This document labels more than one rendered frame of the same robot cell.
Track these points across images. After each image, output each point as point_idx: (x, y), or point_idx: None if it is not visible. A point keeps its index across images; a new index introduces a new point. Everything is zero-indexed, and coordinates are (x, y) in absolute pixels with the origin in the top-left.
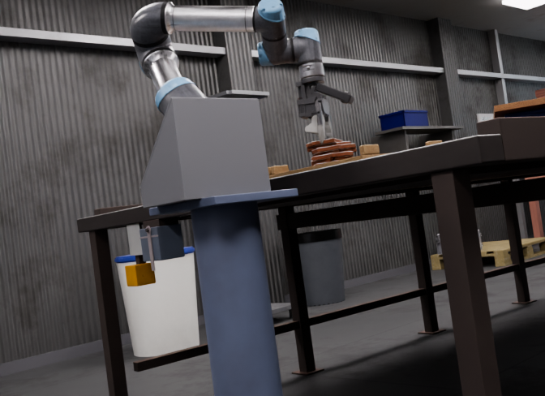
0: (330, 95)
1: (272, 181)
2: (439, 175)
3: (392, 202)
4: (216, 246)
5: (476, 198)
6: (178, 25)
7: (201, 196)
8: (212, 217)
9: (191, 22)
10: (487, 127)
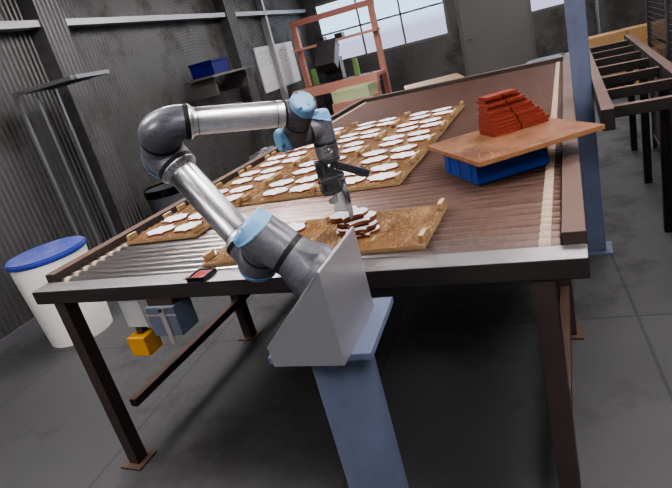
0: (350, 172)
1: None
2: (540, 282)
3: None
4: (350, 379)
5: None
6: (205, 131)
7: (350, 352)
8: None
9: (220, 127)
10: (573, 237)
